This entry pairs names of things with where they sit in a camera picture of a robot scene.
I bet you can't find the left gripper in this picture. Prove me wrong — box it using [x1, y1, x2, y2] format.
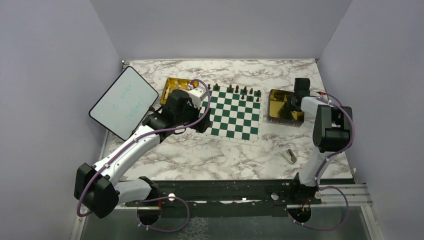
[175, 98, 212, 133]

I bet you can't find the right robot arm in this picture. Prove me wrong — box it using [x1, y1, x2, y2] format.
[287, 77, 355, 204]

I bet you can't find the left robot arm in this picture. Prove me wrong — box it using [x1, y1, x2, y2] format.
[74, 86, 211, 218]

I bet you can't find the gold tin with dark pieces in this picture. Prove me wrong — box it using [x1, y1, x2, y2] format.
[266, 89, 305, 127]

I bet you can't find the gold tin with light pieces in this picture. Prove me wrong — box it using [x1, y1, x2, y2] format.
[159, 77, 202, 115]

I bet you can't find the green white chess board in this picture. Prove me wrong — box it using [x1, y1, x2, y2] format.
[191, 84, 263, 146]

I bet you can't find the beige black small device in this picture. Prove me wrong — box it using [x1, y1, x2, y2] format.
[282, 149, 297, 165]

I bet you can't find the small whiteboard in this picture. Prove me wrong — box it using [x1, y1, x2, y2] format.
[88, 66, 159, 141]

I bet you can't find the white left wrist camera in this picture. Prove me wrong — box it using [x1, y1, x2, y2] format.
[188, 86, 207, 110]

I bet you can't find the black mounting rail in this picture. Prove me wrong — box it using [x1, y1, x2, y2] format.
[125, 179, 322, 220]

